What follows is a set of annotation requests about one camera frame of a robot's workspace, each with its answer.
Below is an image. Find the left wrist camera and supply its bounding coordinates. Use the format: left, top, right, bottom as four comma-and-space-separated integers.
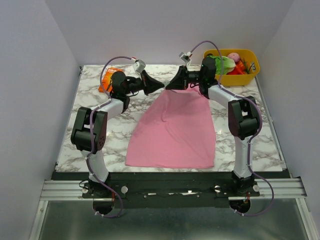
132, 59, 146, 74

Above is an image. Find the round colourful brooch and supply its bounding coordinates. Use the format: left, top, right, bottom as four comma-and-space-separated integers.
163, 80, 170, 86

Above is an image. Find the yellow plastic bin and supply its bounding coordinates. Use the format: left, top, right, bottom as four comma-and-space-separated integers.
204, 48, 260, 87

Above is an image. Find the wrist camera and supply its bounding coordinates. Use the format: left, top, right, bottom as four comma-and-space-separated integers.
179, 51, 193, 69
132, 59, 146, 74

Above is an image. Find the black base frame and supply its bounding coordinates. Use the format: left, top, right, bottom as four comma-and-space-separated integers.
51, 170, 291, 214

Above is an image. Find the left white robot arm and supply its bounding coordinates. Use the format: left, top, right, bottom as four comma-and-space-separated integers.
70, 70, 165, 198

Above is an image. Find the red toy pepper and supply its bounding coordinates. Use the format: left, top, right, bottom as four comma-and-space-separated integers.
227, 68, 245, 75

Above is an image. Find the pink t-shirt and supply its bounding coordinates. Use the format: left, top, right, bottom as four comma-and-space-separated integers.
125, 87, 216, 169

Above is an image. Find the orange razor box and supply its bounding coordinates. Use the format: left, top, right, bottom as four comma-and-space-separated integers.
102, 67, 124, 93

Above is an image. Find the aluminium rail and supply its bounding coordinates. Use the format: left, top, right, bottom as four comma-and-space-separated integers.
40, 178, 307, 201

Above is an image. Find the green toy lettuce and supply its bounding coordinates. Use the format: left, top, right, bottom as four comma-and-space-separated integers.
209, 55, 236, 75

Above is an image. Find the orange toy carrot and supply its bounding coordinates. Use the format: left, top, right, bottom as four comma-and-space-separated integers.
235, 60, 247, 75

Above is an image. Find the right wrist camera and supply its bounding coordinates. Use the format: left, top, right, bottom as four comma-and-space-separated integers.
179, 51, 193, 69

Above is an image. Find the pink toy ball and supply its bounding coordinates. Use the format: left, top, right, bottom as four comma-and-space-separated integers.
227, 52, 241, 63

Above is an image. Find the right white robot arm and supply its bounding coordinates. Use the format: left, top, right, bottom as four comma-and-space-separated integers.
165, 56, 262, 196

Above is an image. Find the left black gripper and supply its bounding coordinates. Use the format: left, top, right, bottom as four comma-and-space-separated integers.
124, 70, 165, 96

